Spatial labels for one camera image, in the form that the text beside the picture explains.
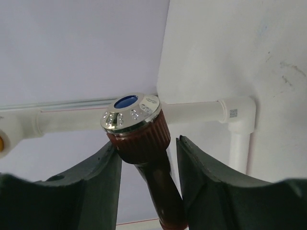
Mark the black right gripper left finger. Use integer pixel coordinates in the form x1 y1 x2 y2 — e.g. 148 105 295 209
0 143 122 230

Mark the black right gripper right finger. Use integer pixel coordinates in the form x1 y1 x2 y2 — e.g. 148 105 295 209
176 136 307 230

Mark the brown water faucet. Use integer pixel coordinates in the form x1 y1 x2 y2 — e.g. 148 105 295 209
101 93 188 230

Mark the white PVC pipe frame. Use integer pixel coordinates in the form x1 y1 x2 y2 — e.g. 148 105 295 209
0 97 256 173

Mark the orange water faucet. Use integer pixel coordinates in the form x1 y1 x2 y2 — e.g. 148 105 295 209
0 137 5 152

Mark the left aluminium frame post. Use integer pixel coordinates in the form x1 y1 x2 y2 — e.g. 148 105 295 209
0 97 116 111

